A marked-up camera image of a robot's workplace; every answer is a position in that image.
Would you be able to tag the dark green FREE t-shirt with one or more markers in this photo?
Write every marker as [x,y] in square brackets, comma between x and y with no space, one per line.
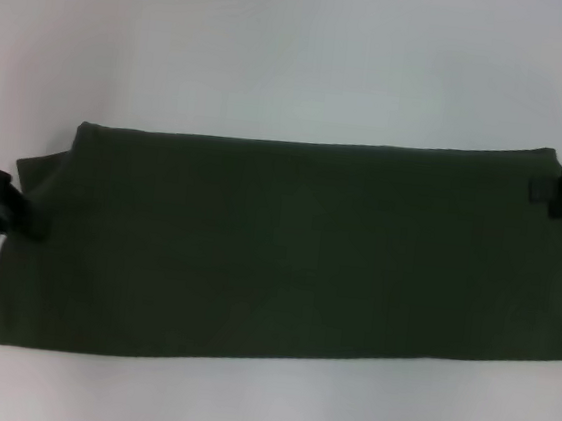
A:
[282,246]

